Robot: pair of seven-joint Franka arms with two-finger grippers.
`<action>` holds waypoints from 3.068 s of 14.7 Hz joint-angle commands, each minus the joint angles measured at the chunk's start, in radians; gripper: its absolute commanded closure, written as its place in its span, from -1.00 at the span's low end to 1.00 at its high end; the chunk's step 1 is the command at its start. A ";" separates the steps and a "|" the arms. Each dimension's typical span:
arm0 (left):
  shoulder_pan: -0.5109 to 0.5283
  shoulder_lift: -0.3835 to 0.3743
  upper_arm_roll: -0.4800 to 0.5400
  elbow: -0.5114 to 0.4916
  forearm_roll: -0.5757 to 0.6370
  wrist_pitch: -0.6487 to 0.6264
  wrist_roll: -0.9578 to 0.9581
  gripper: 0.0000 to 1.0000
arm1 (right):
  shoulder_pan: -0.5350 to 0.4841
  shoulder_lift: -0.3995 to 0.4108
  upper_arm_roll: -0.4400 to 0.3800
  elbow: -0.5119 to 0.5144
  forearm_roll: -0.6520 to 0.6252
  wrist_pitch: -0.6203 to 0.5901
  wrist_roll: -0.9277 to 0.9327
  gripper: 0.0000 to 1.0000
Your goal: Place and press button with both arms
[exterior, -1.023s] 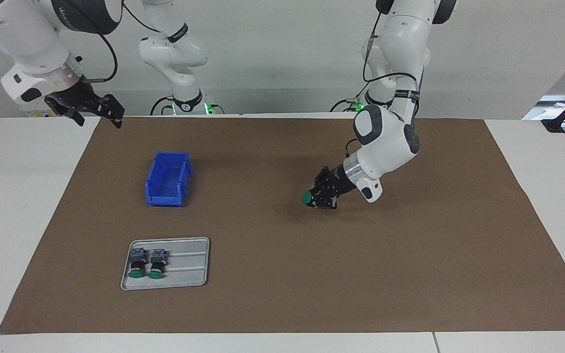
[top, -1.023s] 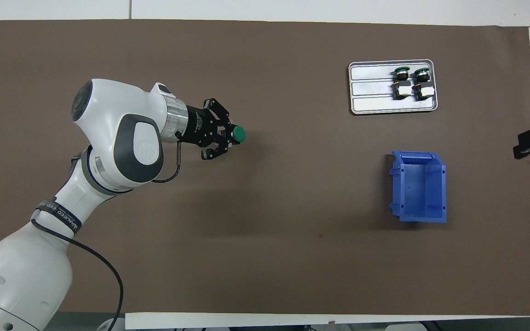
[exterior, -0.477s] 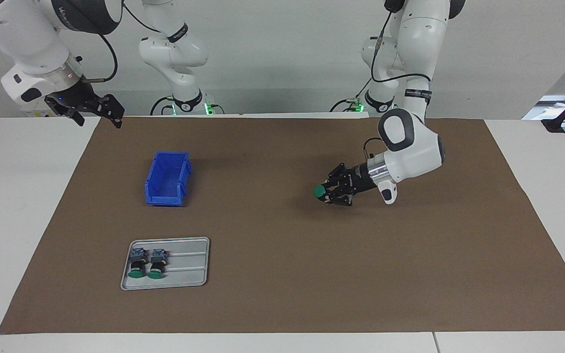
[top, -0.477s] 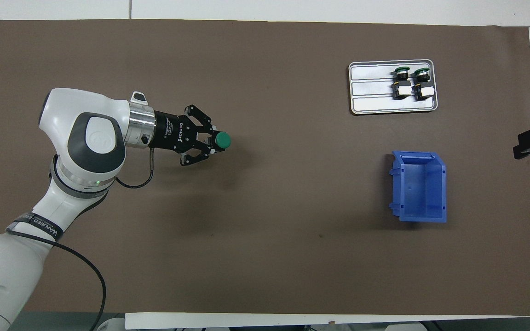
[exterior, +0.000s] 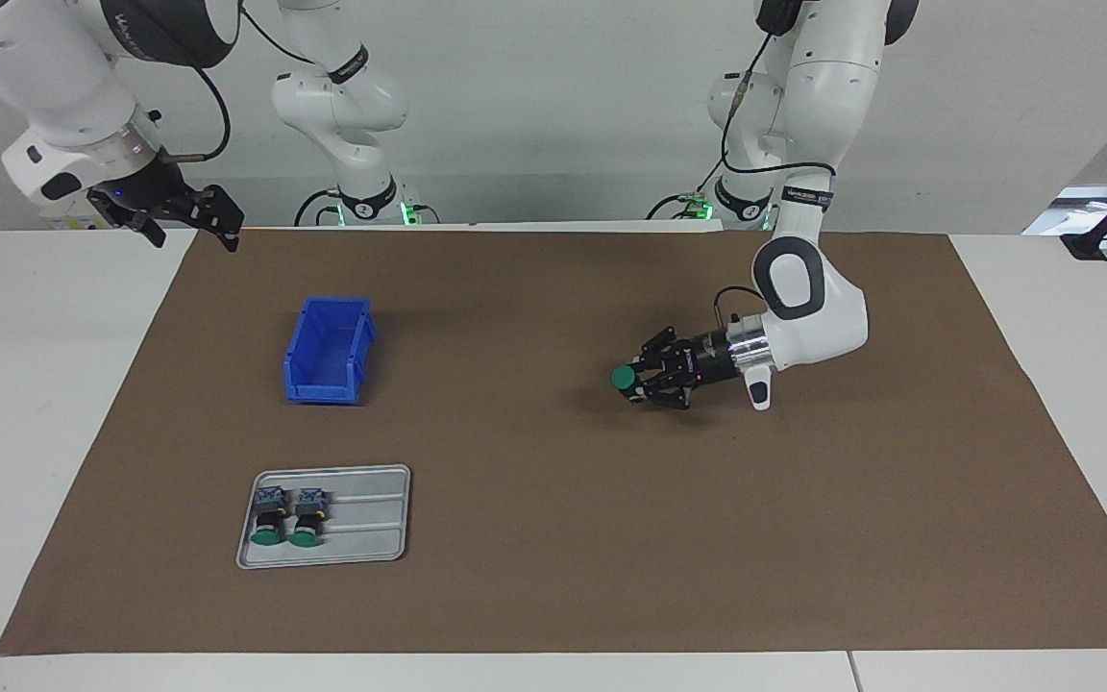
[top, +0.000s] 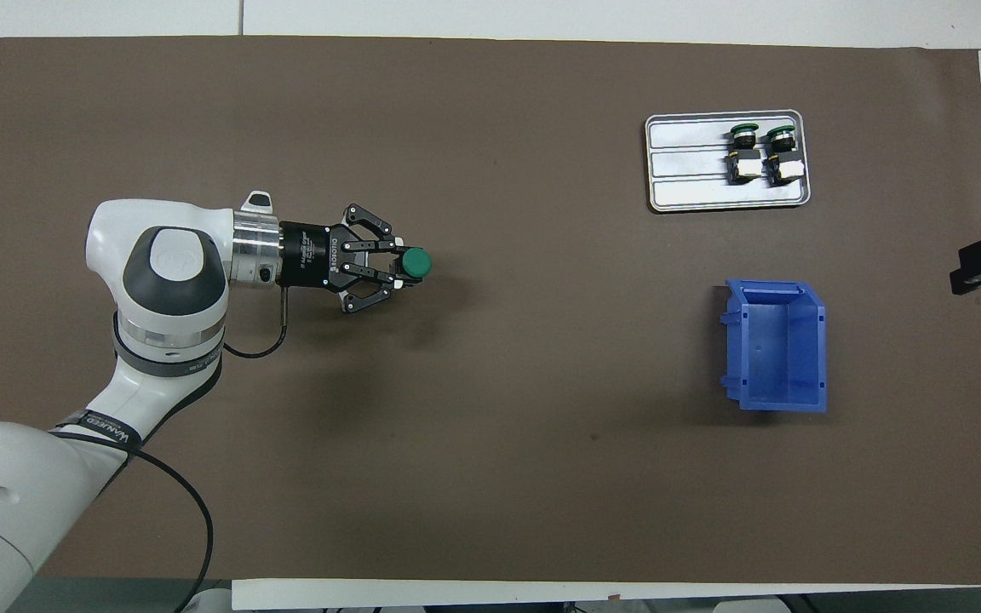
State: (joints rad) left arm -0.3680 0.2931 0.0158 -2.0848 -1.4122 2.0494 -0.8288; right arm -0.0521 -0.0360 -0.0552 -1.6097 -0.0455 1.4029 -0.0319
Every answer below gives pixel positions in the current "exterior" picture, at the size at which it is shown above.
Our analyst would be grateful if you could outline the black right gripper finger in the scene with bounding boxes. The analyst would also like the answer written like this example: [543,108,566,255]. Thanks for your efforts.
[179,184,246,253]
[115,211,169,249]

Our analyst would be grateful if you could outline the blue plastic storage bin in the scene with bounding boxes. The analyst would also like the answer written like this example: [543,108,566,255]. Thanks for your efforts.
[283,297,378,406]

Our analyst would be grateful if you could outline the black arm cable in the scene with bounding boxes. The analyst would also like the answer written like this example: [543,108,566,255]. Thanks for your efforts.
[712,34,838,323]
[155,58,233,162]

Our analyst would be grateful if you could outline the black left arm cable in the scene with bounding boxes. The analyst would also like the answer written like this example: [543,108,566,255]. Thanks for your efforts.
[712,34,838,323]

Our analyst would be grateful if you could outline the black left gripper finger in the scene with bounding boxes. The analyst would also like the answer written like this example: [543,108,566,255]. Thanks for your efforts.
[632,326,700,372]
[629,376,704,412]

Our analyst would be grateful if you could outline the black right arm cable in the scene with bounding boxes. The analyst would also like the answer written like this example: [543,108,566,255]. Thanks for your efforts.
[155,58,233,162]

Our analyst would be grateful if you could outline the brown table mat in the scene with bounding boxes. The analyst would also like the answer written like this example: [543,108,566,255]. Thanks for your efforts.
[0,228,1107,656]

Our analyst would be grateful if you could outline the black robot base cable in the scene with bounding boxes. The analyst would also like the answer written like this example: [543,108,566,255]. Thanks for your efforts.
[648,187,718,220]
[293,187,343,228]

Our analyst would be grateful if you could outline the silver metal tray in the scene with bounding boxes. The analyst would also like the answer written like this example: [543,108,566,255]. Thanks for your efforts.
[236,465,412,570]

